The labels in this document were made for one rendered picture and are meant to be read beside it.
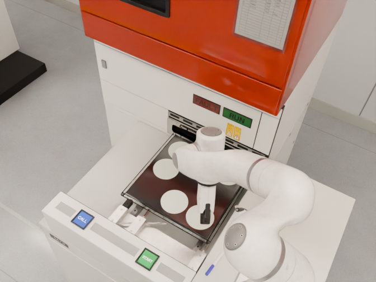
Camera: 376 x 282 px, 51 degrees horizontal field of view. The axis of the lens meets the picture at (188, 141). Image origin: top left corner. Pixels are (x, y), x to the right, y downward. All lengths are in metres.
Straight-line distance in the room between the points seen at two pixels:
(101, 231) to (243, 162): 0.59
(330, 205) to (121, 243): 0.73
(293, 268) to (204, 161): 0.37
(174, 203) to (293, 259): 0.74
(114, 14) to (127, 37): 0.09
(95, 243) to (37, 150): 1.66
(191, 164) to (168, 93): 0.59
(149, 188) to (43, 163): 1.44
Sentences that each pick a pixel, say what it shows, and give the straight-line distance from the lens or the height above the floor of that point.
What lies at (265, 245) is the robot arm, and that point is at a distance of 0.72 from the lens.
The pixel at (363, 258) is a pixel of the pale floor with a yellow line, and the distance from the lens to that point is 2.59.
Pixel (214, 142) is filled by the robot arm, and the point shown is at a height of 1.30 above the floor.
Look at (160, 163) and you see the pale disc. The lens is 1.55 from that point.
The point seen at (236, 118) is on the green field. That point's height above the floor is 1.10.
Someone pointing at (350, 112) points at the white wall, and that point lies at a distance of 3.19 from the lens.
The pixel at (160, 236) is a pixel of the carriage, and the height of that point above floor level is 0.88.
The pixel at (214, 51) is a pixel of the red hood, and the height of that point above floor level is 1.38.
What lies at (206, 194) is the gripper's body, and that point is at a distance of 1.18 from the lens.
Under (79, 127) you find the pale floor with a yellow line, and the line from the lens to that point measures 2.97.
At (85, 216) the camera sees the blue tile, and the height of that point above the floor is 0.96.
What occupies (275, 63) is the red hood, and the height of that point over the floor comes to 1.42.
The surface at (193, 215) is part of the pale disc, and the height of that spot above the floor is 0.90.
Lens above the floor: 2.12
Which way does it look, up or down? 49 degrees down
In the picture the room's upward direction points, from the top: 4 degrees clockwise
